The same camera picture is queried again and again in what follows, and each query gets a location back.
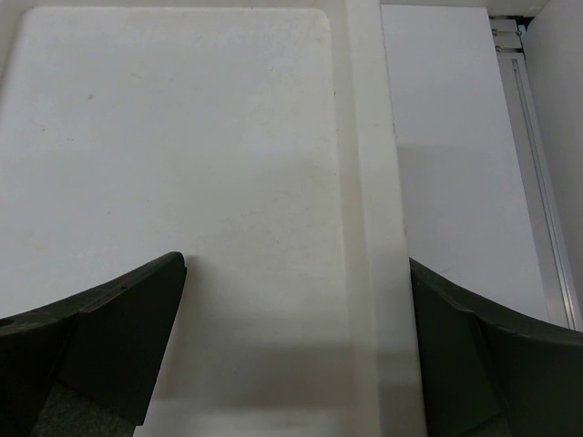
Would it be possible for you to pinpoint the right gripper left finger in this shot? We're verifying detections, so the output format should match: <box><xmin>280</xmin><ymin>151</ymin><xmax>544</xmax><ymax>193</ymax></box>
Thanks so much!
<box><xmin>1</xmin><ymin>252</ymin><xmax>187</xmax><ymax>436</ymax></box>

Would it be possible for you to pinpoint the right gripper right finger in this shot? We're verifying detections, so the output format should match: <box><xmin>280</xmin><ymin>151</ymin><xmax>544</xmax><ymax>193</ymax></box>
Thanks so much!
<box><xmin>410</xmin><ymin>260</ymin><xmax>582</xmax><ymax>436</ymax></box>

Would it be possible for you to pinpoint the white drawer cabinet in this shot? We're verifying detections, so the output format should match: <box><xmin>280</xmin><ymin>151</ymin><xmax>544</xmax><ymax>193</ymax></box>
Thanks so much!
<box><xmin>1</xmin><ymin>1</ymin><xmax>425</xmax><ymax>436</ymax></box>

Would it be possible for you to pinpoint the right side aluminium rail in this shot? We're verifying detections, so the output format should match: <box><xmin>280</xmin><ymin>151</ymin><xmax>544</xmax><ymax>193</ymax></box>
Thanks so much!
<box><xmin>489</xmin><ymin>15</ymin><xmax>582</xmax><ymax>330</ymax></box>

